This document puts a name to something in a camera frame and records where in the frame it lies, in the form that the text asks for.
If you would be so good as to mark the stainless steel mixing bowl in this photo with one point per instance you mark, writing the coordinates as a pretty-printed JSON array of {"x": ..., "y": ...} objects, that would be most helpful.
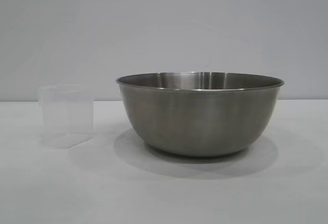
[{"x": 200, "y": 119}]

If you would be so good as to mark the clear plastic measuring cup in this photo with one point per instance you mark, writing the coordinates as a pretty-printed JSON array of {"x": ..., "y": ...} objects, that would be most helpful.
[{"x": 64, "y": 113}]

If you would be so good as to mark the white tablecloth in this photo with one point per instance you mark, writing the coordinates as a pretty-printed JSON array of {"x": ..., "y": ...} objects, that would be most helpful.
[{"x": 102, "y": 183}]

